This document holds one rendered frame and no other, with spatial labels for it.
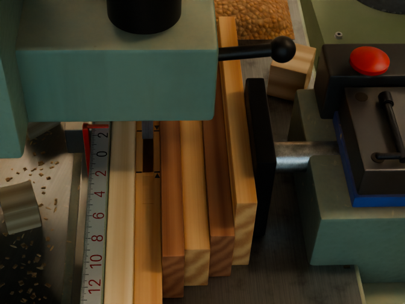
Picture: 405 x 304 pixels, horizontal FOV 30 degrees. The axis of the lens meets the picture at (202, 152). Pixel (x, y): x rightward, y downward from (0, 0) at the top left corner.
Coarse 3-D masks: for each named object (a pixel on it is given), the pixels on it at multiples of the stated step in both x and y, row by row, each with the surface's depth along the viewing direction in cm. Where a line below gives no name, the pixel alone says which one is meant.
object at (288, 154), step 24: (264, 96) 58; (264, 120) 56; (264, 144) 55; (288, 144) 59; (312, 144) 59; (336, 144) 60; (264, 168) 54; (288, 168) 59; (264, 192) 56; (264, 216) 58
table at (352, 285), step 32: (288, 0) 82; (256, 64) 75; (288, 128) 69; (288, 192) 64; (288, 224) 62; (256, 256) 60; (288, 256) 60; (192, 288) 58; (224, 288) 58; (256, 288) 58; (288, 288) 58; (320, 288) 58; (352, 288) 58; (384, 288) 62
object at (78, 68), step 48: (48, 0) 53; (96, 0) 54; (192, 0) 54; (48, 48) 50; (96, 48) 50; (144, 48) 50; (192, 48) 51; (48, 96) 53; (96, 96) 53; (144, 96) 53; (192, 96) 54
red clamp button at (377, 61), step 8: (360, 48) 58; (368, 48) 58; (376, 48) 58; (352, 56) 57; (360, 56) 57; (368, 56) 57; (376, 56) 57; (384, 56) 57; (352, 64) 57; (360, 64) 57; (368, 64) 57; (376, 64) 57; (384, 64) 57; (360, 72) 57; (368, 72) 57; (376, 72) 57; (384, 72) 57
